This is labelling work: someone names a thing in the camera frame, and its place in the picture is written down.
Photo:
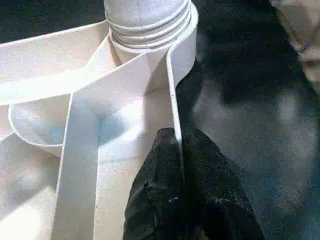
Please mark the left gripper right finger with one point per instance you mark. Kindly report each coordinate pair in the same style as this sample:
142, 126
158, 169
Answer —
215, 197

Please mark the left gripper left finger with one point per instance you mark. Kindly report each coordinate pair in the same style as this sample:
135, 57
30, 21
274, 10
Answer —
160, 195

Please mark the white plastic table top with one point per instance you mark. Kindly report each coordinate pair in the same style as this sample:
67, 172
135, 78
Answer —
112, 87

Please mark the white plastic table leg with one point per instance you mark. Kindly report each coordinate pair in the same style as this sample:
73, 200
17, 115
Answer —
145, 20

